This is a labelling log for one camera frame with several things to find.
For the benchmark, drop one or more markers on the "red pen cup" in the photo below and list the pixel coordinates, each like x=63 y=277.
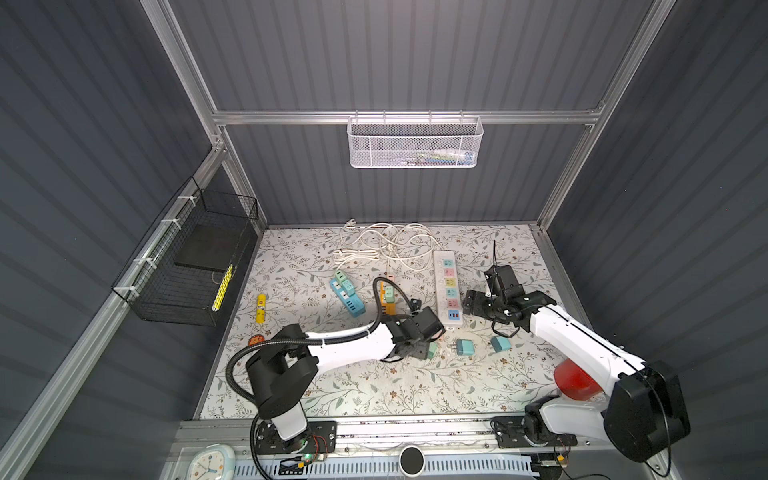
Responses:
x=574 y=382

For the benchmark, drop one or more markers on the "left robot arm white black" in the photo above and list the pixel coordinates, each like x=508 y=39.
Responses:
x=275 y=374

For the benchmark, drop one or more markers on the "blue power strip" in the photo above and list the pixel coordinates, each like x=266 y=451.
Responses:
x=351 y=301

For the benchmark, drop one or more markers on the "orange power strip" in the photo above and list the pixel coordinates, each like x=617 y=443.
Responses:
x=387 y=309

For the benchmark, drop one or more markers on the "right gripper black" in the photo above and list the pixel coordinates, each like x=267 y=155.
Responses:
x=474 y=298

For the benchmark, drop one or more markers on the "white clock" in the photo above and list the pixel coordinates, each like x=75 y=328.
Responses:
x=215 y=462

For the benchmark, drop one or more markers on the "red round badge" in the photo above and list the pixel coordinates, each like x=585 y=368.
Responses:
x=256 y=339

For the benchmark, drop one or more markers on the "white wire basket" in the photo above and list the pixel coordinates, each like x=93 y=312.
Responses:
x=419 y=143

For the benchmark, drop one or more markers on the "black wire basket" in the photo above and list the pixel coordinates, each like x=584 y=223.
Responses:
x=174 y=277

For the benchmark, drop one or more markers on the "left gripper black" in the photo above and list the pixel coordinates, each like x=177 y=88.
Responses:
x=422 y=353

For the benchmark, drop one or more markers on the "yellow tube on mat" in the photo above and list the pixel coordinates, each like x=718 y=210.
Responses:
x=260 y=312

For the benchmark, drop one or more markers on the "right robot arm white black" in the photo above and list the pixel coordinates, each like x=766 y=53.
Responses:
x=603 y=392

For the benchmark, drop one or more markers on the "floral table mat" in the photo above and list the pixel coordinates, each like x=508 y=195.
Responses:
x=293 y=268

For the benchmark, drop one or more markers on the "yellow marker in basket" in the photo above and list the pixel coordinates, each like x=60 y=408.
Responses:
x=223 y=287

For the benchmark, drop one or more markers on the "white power strip pastel sockets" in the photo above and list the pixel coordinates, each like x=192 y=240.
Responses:
x=447 y=289

